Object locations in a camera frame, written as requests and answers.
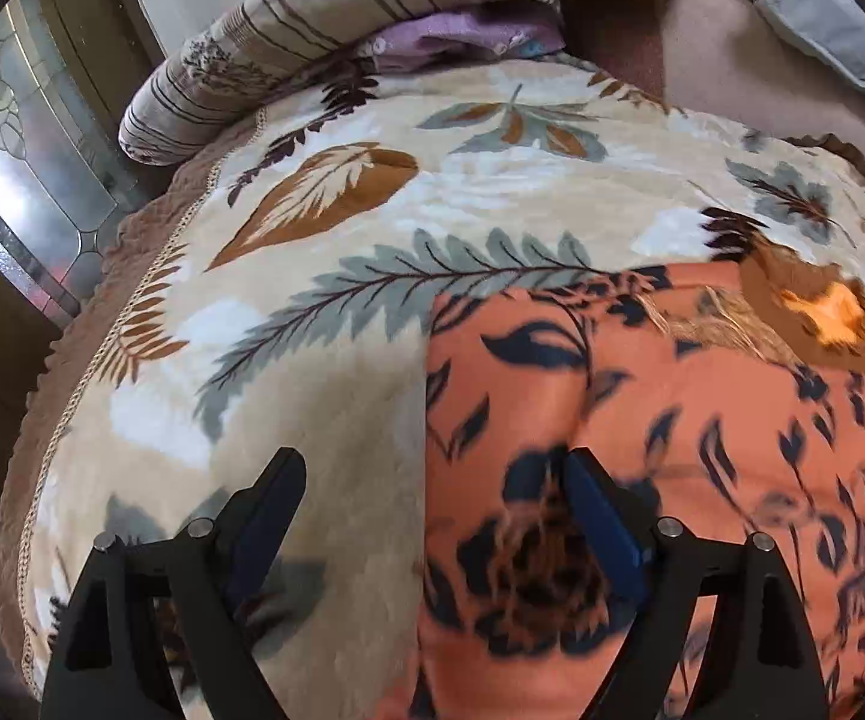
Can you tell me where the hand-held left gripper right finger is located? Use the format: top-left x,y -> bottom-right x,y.
561,447 -> 831,720

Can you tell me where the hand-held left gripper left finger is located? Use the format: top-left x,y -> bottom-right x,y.
38,447 -> 307,720

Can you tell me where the orange floral garment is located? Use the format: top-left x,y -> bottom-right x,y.
376,259 -> 865,720

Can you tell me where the beige leaf print blanket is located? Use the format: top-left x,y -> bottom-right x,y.
0,60 -> 865,720

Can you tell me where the stained glass door panel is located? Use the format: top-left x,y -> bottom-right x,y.
0,0 -> 140,316

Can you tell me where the pinkish brown bed sheet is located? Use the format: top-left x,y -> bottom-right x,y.
559,0 -> 865,181

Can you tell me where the striped floral bolster pillow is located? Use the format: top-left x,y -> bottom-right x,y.
118,0 -> 726,166

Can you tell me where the purple floral cloth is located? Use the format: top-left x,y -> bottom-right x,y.
357,4 -> 568,68

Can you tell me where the brown wooden door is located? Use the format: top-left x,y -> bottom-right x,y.
0,0 -> 170,511

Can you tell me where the grey pillow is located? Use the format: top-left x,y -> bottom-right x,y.
717,0 -> 865,117

